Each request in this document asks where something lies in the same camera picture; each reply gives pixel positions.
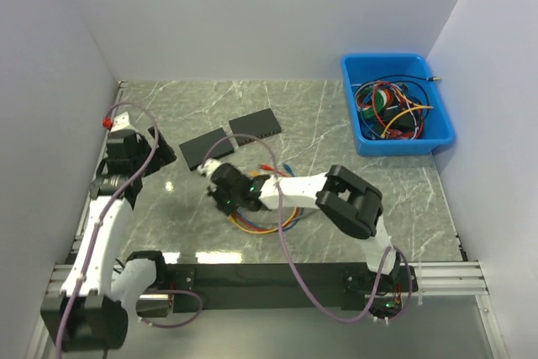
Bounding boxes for orange ethernet cable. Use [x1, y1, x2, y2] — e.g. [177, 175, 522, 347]
[228, 170, 303, 235]

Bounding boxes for black network switch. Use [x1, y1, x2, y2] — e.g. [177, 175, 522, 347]
[229, 108, 282, 146]
[179, 128, 235, 172]

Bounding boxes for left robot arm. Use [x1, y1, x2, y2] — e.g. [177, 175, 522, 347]
[40, 125, 176, 356]

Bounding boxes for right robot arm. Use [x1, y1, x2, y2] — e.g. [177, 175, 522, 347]
[198, 159, 402, 291]

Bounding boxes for black mounting base bar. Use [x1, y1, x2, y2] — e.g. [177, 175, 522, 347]
[167, 262, 419, 314]

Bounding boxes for blue plastic bin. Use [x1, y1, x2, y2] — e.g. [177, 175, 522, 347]
[340, 53, 455, 156]

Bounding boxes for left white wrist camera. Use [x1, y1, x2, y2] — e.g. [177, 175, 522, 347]
[102, 112, 136, 133]

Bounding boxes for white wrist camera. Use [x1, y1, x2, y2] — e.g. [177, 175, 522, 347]
[197, 158, 222, 178]
[102, 112, 136, 133]

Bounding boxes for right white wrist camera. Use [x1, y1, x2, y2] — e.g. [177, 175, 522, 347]
[197, 158, 222, 178]

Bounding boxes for red ethernet cable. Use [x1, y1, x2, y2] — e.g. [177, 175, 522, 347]
[229, 163, 303, 230]

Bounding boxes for blue ethernet cable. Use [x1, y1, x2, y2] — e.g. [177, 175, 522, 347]
[235, 163, 304, 232]

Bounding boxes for tangled cables in bin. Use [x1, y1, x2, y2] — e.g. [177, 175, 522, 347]
[353, 75, 443, 141]

